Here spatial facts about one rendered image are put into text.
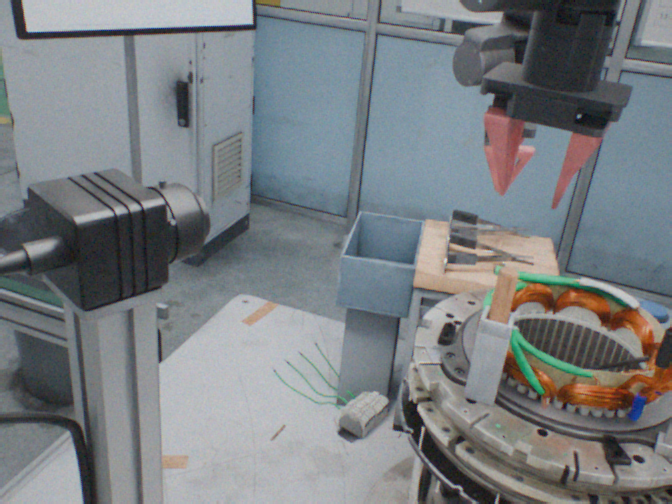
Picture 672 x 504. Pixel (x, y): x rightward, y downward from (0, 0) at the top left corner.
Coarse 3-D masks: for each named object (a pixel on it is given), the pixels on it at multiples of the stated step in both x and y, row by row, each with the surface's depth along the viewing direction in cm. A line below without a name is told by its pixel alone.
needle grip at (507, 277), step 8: (504, 272) 60; (512, 272) 60; (496, 280) 61; (504, 280) 60; (512, 280) 59; (496, 288) 61; (504, 288) 60; (512, 288) 60; (496, 296) 61; (504, 296) 60; (512, 296) 60; (496, 304) 61; (504, 304) 60; (496, 312) 61; (504, 312) 61; (496, 320) 61; (504, 320) 61
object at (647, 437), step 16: (464, 320) 77; (448, 352) 71; (448, 368) 68; (464, 368) 68; (464, 384) 67; (496, 400) 65; (528, 416) 63; (560, 432) 62; (576, 432) 61; (592, 432) 61; (640, 432) 62; (656, 432) 62
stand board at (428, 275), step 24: (432, 240) 103; (480, 240) 104; (504, 240) 105; (528, 240) 106; (432, 264) 96; (480, 264) 97; (552, 264) 99; (432, 288) 94; (456, 288) 93; (480, 288) 92
